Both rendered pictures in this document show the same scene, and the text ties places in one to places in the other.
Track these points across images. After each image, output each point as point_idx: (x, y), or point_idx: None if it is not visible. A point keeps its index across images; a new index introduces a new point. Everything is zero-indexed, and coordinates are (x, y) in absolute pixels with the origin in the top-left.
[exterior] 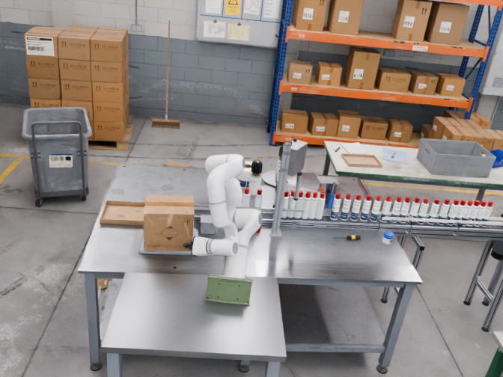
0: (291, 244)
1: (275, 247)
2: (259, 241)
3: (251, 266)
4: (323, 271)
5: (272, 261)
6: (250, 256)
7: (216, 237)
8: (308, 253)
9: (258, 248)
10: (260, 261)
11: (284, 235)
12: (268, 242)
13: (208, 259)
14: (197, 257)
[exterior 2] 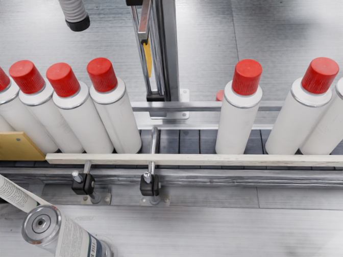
0: (135, 62)
1: (181, 48)
2: (219, 67)
3: (240, 0)
4: (96, 1)
5: (193, 14)
6: (242, 21)
7: (341, 72)
8: (104, 39)
9: (222, 43)
10: (219, 12)
11: (146, 91)
12: (195, 63)
13: (334, 8)
14: None
